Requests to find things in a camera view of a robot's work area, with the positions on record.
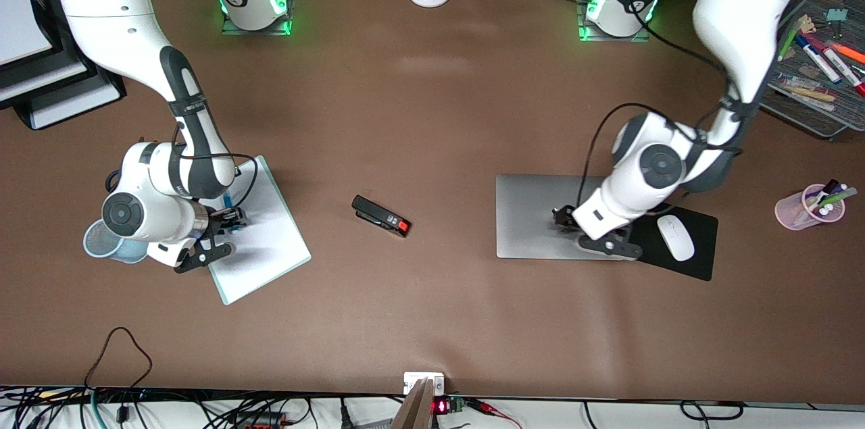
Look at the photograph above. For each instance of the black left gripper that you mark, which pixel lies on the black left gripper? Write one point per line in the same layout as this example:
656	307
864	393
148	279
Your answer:
562	216

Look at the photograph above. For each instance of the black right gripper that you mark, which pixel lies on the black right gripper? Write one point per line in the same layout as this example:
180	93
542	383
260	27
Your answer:
221	219

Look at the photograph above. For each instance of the silver laptop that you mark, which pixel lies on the silver laptop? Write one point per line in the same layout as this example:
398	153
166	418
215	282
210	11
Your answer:
527	213

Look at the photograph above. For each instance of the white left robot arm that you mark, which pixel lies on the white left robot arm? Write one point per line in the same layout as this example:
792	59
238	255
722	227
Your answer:
736	10

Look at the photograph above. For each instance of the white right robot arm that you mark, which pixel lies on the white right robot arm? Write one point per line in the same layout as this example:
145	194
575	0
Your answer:
108	10

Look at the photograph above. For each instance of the black capped marker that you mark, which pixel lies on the black capped marker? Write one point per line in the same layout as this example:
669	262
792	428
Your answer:
828	189

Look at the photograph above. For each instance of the green marker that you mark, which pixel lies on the green marker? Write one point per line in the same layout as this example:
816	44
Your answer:
841	196

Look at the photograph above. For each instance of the white marker with blue cap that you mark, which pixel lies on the white marker with blue cap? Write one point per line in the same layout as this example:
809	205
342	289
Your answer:
818	59

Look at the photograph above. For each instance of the white marker with red cap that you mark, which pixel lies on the white marker with red cap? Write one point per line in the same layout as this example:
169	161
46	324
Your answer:
841	67

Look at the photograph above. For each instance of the white clipped paper sheet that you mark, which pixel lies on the white clipped paper sheet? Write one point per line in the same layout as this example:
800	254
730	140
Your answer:
270	240

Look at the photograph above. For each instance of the light green clipboard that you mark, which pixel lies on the light green clipboard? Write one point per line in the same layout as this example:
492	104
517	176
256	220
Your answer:
226	294

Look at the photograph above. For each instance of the white computer mouse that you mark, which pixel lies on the white computer mouse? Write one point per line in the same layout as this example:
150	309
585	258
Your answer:
676	238

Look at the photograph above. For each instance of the blue mesh pen cup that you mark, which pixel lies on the blue mesh pen cup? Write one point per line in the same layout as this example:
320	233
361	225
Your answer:
94	250

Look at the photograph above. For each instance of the black mouse pad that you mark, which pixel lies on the black mouse pad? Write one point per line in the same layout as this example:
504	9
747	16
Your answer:
703	246

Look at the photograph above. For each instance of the black stapler with red tip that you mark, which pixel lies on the black stapler with red tip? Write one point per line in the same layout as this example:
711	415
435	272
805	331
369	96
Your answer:
378	215

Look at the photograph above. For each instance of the black stacked document tray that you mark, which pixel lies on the black stacked document tray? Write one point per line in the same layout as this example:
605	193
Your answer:
101	74

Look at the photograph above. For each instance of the small white box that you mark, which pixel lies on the small white box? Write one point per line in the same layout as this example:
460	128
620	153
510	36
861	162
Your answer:
415	378

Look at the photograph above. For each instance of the red display module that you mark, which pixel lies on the red display module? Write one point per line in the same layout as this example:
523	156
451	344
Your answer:
441	406

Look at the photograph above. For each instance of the pink mesh pen cup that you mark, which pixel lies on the pink mesh pen cup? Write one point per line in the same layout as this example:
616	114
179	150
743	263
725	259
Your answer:
791	213

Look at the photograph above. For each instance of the wooden stand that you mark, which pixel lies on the wooden stand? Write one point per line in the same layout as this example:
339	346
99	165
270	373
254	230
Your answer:
415	410

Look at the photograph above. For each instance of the black mesh desk organizer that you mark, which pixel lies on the black mesh desk organizer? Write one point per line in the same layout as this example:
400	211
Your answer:
804	116

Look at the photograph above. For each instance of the coloured pencil pack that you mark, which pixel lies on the coloured pencil pack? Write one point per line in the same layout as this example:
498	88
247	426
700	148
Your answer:
807	92

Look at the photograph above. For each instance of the green pen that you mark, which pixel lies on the green pen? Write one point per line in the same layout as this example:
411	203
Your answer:
791	40

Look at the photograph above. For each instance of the white paper stack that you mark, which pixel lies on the white paper stack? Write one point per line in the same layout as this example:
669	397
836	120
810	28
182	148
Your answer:
20	10

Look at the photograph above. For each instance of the beige clip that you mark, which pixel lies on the beige clip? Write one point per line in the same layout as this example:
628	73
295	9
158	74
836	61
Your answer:
806	23

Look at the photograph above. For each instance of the orange highlighter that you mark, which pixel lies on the orange highlighter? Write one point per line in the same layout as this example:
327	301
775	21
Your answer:
851	53

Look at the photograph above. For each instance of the teal binder clip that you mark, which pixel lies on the teal binder clip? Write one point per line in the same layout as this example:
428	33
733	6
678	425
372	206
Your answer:
836	15

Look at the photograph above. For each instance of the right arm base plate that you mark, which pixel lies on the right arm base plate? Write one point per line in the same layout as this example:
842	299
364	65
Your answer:
233	29

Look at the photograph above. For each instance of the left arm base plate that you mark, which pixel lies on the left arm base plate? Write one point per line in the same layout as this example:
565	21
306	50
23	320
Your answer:
642	37

